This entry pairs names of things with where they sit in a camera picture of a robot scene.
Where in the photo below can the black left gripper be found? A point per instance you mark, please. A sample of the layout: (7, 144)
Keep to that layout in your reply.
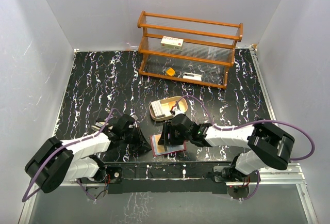
(141, 141)

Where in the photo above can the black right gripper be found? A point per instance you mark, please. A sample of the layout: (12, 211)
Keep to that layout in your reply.
(167, 138)

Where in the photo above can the gold credit card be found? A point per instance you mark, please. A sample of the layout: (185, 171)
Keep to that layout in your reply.
(160, 150)

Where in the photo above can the red card holder wallet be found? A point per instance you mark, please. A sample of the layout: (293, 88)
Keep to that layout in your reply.
(170, 149)

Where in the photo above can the beige oval card tray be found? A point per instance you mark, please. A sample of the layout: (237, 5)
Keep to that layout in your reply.
(167, 104)

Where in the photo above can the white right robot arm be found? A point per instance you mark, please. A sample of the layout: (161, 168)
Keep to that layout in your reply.
(268, 144)

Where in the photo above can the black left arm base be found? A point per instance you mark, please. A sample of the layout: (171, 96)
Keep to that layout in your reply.
(111, 177)

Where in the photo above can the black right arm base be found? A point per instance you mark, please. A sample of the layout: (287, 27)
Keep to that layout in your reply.
(232, 180)

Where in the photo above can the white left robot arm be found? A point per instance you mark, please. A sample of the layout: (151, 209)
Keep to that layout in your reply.
(57, 160)

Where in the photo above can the white stapler on shelf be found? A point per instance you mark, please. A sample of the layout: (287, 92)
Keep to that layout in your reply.
(192, 76)

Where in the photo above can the orange yellow small block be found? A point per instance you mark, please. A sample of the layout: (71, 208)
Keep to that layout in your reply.
(170, 72)

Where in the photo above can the orange wooden shelf rack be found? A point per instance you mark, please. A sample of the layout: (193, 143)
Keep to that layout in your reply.
(208, 48)

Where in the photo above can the white red medicine box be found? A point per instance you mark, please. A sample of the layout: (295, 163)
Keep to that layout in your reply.
(172, 43)

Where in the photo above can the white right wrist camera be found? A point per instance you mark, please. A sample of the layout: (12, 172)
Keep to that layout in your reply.
(175, 111)

